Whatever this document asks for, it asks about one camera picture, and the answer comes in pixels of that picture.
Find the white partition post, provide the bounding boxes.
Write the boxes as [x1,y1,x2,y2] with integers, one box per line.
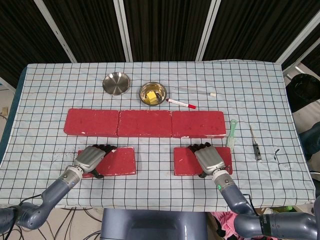
[195,0,223,62]
[33,0,78,63]
[113,0,134,63]
[275,9,320,68]

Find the checkered tablecloth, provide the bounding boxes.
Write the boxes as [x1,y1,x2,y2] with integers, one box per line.
[0,59,316,210]

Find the black handled pointed tool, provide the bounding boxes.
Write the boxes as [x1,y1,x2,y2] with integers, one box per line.
[249,124,263,161]

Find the dark teal fabric bundle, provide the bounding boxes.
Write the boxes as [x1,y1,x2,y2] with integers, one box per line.
[297,123,320,161]

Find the clear rod with white tip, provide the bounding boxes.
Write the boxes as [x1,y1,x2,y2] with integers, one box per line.
[172,86,218,98]

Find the pink cloth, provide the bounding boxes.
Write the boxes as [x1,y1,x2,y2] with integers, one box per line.
[212,211,241,240]

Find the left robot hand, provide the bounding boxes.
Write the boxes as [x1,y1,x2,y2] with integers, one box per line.
[73,143,118,179]

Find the red brick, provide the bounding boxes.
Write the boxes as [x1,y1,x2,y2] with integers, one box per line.
[173,146,233,177]
[77,146,137,179]
[63,108,120,137]
[117,109,174,138]
[171,110,227,139]

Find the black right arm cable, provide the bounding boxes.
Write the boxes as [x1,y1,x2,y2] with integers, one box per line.
[242,193,259,216]

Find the green scrub brush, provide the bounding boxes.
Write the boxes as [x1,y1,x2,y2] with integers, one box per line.
[225,119,238,153]

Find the grey-blue robot torso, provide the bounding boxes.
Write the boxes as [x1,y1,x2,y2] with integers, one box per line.
[99,207,209,240]

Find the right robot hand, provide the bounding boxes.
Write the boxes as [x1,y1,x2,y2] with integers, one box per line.
[187,141,232,179]

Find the shallow steel plate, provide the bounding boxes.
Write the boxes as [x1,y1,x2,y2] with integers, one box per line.
[102,71,132,97]

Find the red and white marker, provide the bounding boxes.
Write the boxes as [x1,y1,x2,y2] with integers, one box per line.
[165,98,197,110]

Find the black bag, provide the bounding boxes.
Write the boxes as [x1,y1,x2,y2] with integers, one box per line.
[285,73,320,113]

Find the steel bowl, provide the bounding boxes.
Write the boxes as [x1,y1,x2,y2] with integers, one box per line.
[138,81,169,107]

